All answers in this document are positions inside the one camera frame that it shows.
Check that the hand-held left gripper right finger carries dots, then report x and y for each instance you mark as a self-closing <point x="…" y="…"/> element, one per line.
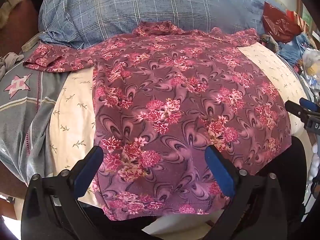
<point x="220" y="173"/>

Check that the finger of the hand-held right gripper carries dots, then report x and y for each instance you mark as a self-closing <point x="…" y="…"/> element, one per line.
<point x="297" y="111"/>
<point x="310" y="105"/>

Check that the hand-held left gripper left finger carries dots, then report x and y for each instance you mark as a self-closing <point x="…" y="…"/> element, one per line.
<point x="88" y="171"/>

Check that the maroon floral shirt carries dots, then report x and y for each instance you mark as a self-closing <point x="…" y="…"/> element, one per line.
<point x="175" y="92"/>

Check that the clear plastic bag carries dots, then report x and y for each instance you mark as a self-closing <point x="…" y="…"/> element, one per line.
<point x="312" y="63"/>

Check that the light blue cloth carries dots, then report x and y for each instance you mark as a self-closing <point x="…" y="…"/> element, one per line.
<point x="293" y="48"/>

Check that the cream leaf-print bed sheet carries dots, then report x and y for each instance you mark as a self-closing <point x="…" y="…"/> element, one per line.
<point x="72" y="110"/>

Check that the grey star-print blanket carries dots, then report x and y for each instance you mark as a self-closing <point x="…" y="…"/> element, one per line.
<point x="25" y="120"/>

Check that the red plastic bag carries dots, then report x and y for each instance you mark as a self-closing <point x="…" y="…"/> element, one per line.
<point x="277" y="22"/>

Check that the brown cloth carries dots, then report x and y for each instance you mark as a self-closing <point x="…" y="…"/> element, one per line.
<point x="22" y="35"/>

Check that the blue plaid pillow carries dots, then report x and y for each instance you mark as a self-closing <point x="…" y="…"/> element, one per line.
<point x="125" y="5"/>

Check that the olive cloth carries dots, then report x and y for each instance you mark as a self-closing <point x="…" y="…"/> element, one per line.
<point x="11" y="7"/>

